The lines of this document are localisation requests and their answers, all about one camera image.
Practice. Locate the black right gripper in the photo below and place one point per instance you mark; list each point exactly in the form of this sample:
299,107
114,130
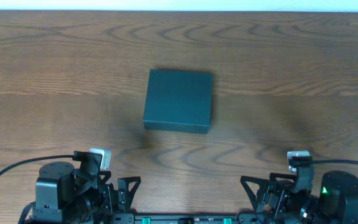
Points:
269,193

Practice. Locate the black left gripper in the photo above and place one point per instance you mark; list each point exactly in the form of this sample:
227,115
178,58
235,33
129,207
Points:
111,193

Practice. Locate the dark green gift box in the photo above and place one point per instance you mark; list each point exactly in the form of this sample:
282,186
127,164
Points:
178,101

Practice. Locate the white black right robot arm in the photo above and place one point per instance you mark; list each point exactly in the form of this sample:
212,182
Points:
337,201

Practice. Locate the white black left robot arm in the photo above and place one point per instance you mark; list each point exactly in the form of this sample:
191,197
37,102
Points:
64,194

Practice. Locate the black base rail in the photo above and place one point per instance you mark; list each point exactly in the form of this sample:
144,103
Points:
240,218

